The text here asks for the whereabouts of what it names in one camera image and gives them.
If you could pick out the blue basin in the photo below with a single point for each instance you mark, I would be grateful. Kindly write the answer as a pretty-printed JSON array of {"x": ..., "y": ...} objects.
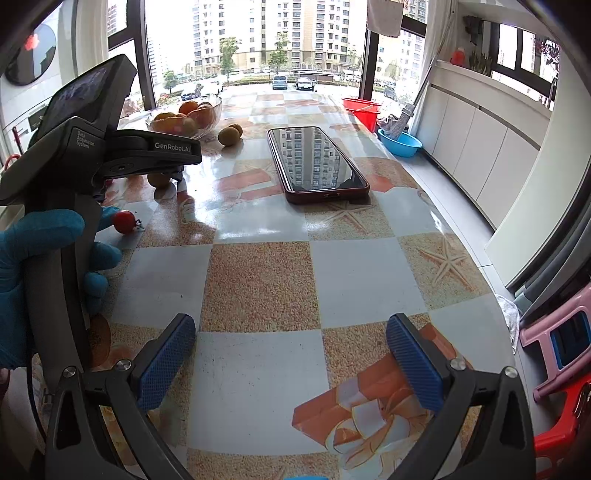
[{"x": 406, "y": 145}]

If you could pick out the hanging grey cloth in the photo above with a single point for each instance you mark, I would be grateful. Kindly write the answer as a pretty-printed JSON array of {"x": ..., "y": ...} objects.
[{"x": 383, "y": 18}]

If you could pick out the potted plant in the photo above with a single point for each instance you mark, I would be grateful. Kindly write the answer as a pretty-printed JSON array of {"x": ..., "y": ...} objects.
[{"x": 480, "y": 64}]

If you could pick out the large red tomato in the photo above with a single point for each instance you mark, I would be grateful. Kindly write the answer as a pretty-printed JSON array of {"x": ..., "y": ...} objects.
[{"x": 203, "y": 118}]

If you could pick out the white dryer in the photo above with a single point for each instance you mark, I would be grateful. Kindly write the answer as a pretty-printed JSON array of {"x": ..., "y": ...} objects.
[{"x": 30, "y": 55}]

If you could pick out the pink plastic stool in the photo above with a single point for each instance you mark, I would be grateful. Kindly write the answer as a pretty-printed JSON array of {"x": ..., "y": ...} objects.
[{"x": 535, "y": 337}]

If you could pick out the white cabinet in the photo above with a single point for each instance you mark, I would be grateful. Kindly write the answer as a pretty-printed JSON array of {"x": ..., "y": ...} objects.
[{"x": 461, "y": 138}]

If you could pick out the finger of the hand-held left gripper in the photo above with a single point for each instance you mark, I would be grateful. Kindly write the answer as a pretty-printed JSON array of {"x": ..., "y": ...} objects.
[{"x": 147, "y": 159}]

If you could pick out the red bucket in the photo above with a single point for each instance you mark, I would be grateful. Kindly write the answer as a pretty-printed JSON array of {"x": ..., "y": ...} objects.
[{"x": 360, "y": 110}]

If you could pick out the yellow orange oval tomato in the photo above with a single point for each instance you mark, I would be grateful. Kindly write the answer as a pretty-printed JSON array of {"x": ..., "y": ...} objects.
[{"x": 168, "y": 122}]

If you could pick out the person's left hand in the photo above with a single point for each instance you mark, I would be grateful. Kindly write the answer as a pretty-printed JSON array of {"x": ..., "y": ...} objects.
[{"x": 18, "y": 277}]

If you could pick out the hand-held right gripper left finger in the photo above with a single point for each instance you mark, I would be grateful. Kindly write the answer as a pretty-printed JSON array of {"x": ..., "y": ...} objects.
[{"x": 171, "y": 350}]

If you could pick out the red cherry tomato with stem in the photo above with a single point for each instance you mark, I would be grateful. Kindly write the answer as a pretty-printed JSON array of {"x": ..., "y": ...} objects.
[{"x": 123, "y": 221}]

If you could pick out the glass bowl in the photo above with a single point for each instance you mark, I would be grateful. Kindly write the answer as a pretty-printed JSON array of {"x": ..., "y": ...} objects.
[{"x": 203, "y": 131}]

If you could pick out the olive green cherry tomato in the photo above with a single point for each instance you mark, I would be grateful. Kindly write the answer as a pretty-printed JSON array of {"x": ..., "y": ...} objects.
[
  {"x": 228, "y": 137},
  {"x": 238, "y": 127}
]

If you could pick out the brown tomato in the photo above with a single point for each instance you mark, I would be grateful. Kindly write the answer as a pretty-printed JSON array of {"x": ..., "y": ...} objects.
[{"x": 206, "y": 105}]

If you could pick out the dark parked car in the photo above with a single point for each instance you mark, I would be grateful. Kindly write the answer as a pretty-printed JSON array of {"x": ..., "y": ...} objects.
[{"x": 304, "y": 84}]

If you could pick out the orange cherry tomato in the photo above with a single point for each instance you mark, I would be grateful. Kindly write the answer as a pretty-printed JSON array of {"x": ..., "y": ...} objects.
[{"x": 159, "y": 180}]

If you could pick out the white rag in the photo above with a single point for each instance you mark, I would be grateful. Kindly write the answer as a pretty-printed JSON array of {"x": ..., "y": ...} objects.
[{"x": 508, "y": 318}]

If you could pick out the grey parked van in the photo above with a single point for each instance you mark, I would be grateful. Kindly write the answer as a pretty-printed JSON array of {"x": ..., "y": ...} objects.
[{"x": 279, "y": 82}]

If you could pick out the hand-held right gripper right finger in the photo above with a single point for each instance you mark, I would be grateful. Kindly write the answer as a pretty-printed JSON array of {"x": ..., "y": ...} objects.
[{"x": 415, "y": 364}]

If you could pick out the white washing machine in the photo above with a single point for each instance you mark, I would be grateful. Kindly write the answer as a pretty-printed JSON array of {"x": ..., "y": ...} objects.
[{"x": 18, "y": 134}]

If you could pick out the red plastic stool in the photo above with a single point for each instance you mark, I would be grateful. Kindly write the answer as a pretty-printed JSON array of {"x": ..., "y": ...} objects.
[{"x": 558, "y": 438}]

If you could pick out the smartphone in red case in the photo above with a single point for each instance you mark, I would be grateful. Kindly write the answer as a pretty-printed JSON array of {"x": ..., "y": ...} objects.
[{"x": 314, "y": 157}]

